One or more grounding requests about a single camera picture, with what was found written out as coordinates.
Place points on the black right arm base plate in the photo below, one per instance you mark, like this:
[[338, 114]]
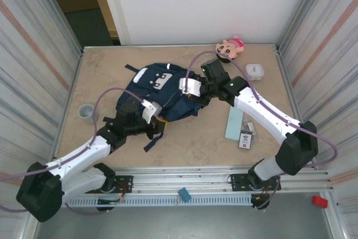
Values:
[[237, 183]]

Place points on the white square lidded container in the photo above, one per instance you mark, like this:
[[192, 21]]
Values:
[[254, 71]]

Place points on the striped enclosure side panel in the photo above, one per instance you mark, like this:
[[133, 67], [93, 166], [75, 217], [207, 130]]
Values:
[[28, 54], [330, 40]]

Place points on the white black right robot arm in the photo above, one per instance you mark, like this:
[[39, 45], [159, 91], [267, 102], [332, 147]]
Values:
[[265, 110]]

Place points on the white card pack red logo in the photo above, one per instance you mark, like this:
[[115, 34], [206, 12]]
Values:
[[246, 141]]

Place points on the blue clip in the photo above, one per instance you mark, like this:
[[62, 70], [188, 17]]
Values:
[[185, 194]]

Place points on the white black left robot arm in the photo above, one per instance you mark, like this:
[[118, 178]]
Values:
[[75, 160]]

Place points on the red plastic block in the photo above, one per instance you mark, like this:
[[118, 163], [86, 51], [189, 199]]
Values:
[[319, 202]]

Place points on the navy blue backpack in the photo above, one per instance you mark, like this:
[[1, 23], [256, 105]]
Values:
[[167, 104]]

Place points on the cartoon boy plush doll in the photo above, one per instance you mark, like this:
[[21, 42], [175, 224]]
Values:
[[232, 44]]

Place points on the light blue pencil case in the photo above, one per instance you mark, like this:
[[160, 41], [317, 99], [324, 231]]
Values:
[[234, 124]]

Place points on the aluminium rail frame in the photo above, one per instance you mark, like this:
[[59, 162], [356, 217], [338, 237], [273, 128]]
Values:
[[181, 177]]

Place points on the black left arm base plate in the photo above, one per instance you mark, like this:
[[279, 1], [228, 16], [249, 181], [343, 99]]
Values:
[[124, 184]]

